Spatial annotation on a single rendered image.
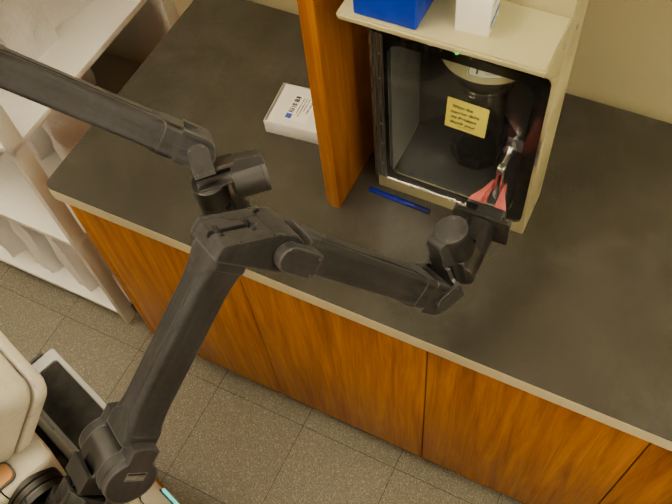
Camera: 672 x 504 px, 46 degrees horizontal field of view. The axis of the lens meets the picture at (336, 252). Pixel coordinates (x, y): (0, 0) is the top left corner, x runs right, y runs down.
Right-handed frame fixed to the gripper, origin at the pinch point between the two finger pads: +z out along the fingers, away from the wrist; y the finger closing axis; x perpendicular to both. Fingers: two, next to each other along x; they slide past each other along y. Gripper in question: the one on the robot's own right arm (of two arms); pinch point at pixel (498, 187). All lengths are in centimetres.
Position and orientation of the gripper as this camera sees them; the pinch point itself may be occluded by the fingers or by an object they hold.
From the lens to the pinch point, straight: 144.2
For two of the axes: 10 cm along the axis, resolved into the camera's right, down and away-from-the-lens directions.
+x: 0.9, 5.1, 8.6
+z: 4.4, -7.9, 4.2
